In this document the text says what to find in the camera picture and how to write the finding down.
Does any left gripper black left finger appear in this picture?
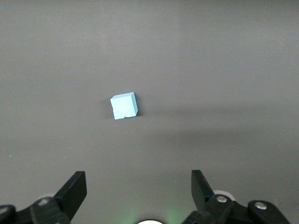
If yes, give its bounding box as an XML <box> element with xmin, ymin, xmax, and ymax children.
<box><xmin>0</xmin><ymin>171</ymin><xmax>87</xmax><ymax>224</ymax></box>

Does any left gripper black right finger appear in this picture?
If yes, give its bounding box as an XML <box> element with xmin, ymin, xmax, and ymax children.
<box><xmin>181</xmin><ymin>169</ymin><xmax>292</xmax><ymax>224</ymax></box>

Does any light blue foam block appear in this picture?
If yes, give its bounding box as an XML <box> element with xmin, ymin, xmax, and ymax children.
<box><xmin>110</xmin><ymin>92</ymin><xmax>139</xmax><ymax>120</ymax></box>

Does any dark grey table mat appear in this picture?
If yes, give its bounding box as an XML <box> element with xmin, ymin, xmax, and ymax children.
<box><xmin>0</xmin><ymin>0</ymin><xmax>299</xmax><ymax>224</ymax></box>

